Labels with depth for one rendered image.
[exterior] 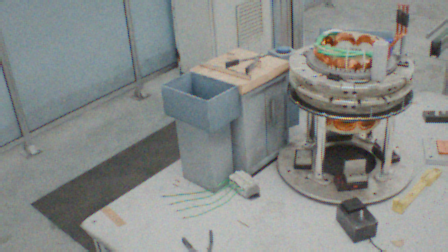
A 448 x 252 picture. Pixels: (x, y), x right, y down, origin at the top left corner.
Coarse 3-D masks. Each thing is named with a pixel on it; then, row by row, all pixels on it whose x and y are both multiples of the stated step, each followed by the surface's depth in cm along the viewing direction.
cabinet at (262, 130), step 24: (288, 72) 129; (240, 96) 117; (264, 96) 125; (240, 120) 121; (264, 120) 128; (288, 120) 136; (240, 144) 125; (264, 144) 131; (288, 144) 140; (240, 168) 129; (264, 168) 134
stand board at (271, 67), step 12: (216, 60) 131; (228, 60) 131; (264, 60) 129; (276, 60) 128; (204, 72) 124; (216, 72) 124; (252, 72) 122; (264, 72) 121; (276, 72) 124; (240, 84) 116; (252, 84) 118
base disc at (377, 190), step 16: (336, 144) 139; (352, 144) 138; (368, 144) 137; (400, 144) 135; (288, 160) 133; (400, 160) 128; (288, 176) 126; (304, 176) 125; (368, 176) 123; (400, 176) 122; (304, 192) 120; (320, 192) 119; (336, 192) 118; (352, 192) 118; (368, 192) 117; (384, 192) 116
